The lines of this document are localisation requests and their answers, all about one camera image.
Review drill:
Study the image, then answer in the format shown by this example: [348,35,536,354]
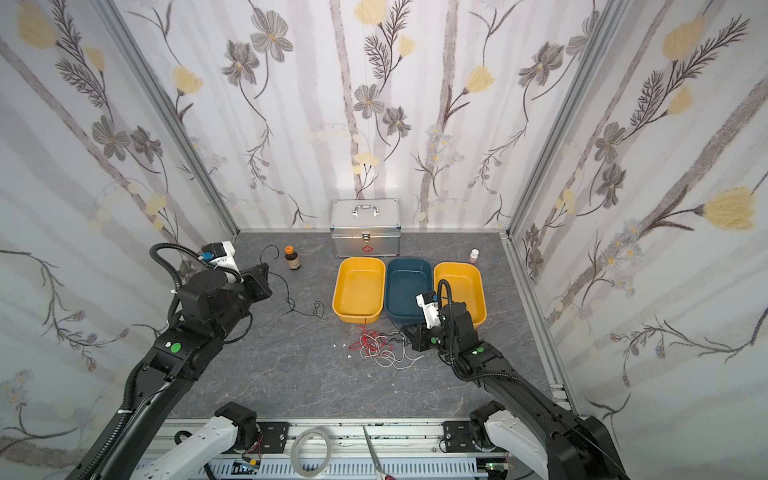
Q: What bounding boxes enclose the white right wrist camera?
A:
[416,291,441,329]

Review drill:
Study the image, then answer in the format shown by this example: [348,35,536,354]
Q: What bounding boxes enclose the white cable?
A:
[358,332,427,370]

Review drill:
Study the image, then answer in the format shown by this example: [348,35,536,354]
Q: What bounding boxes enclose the yellow plastic bin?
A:
[433,262,487,327]
[332,257,386,325]

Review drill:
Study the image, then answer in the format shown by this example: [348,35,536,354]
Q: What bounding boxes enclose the brown bottle orange cap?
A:
[284,245,301,270]

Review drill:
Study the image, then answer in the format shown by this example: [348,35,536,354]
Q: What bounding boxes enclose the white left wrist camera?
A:
[200,241,239,272]

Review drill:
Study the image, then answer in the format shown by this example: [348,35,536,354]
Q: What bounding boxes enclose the black cable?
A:
[377,329,415,352]
[257,244,326,319]

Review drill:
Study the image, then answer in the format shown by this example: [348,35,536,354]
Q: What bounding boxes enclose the roll of clear tape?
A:
[289,428,333,479]

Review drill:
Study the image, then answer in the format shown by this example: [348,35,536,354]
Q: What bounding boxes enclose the aluminium front rail frame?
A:
[113,417,625,480]

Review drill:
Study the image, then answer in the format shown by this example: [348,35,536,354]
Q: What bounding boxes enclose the scissors with red handle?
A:
[363,426,395,480]

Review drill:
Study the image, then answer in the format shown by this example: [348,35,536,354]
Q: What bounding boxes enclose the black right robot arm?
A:
[406,280,628,479]

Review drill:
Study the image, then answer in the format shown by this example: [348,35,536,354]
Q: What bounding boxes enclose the teal plastic bin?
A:
[383,258,433,325]

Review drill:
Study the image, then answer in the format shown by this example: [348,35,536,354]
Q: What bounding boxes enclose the right yellow plastic bin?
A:
[433,262,487,327]

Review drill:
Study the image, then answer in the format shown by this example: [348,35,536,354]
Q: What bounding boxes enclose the silver first aid case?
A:
[330,198,402,258]

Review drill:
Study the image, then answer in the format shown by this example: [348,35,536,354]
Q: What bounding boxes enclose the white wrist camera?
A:
[200,241,239,272]
[416,291,441,329]

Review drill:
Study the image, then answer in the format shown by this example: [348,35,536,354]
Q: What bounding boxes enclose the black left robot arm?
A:
[68,241,272,479]

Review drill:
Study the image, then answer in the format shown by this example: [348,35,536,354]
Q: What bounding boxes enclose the left yellow plastic bin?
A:
[332,257,386,325]

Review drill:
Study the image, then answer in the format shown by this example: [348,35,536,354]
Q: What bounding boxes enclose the red cable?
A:
[347,320,394,355]

